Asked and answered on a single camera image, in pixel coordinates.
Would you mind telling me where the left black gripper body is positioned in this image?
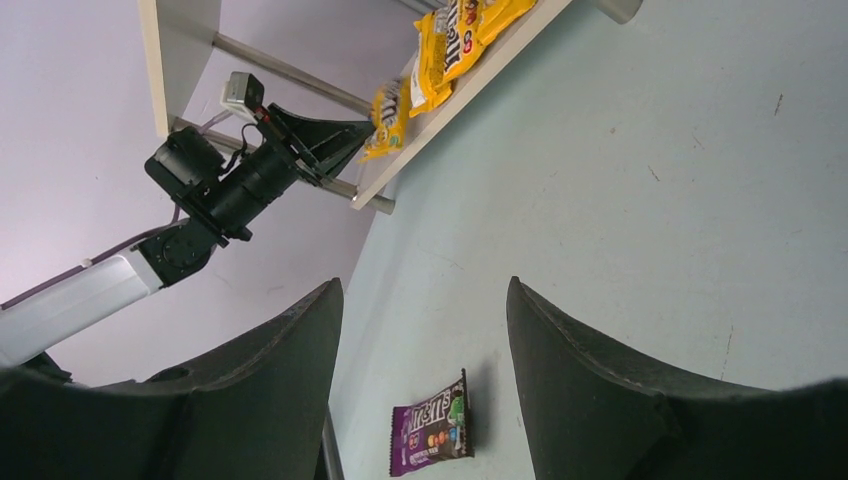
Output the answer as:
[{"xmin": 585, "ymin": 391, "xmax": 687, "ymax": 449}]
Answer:
[{"xmin": 256, "ymin": 103, "xmax": 328, "ymax": 187}]

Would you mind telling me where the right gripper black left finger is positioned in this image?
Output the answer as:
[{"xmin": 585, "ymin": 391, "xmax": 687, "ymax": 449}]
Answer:
[{"xmin": 1, "ymin": 279, "xmax": 344, "ymax": 479}]

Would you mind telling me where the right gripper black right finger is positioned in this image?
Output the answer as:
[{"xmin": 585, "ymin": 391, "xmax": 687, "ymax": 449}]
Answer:
[{"xmin": 506, "ymin": 278, "xmax": 847, "ymax": 479}]

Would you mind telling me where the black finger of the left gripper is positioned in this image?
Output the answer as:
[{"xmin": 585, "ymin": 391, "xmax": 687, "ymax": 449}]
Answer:
[
  {"xmin": 268, "ymin": 103, "xmax": 375, "ymax": 166},
  {"xmin": 317, "ymin": 135, "xmax": 369, "ymax": 184}
]

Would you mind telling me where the yellow M&M bag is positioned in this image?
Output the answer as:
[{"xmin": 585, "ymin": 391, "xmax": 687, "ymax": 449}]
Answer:
[
  {"xmin": 435, "ymin": 0, "xmax": 536, "ymax": 87},
  {"xmin": 360, "ymin": 76, "xmax": 411, "ymax": 164}
]

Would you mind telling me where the yellow candy bag barcode up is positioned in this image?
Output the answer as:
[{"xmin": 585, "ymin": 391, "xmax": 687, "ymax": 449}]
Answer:
[{"xmin": 410, "ymin": 7, "xmax": 452, "ymax": 118}]

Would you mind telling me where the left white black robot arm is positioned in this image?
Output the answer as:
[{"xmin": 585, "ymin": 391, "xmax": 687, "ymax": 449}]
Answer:
[{"xmin": 1, "ymin": 101, "xmax": 375, "ymax": 368}]

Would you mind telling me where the white two-tier metal shelf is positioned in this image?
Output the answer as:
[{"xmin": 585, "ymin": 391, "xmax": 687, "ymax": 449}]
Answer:
[{"xmin": 137, "ymin": 0, "xmax": 645, "ymax": 217}]

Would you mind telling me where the purple M&M bag centre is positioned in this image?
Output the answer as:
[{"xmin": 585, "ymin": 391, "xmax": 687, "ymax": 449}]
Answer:
[{"xmin": 389, "ymin": 370, "xmax": 475, "ymax": 477}]

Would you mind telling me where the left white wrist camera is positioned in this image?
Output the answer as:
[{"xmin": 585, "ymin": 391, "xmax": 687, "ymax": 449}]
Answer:
[{"xmin": 220, "ymin": 71, "xmax": 265, "ymax": 122}]

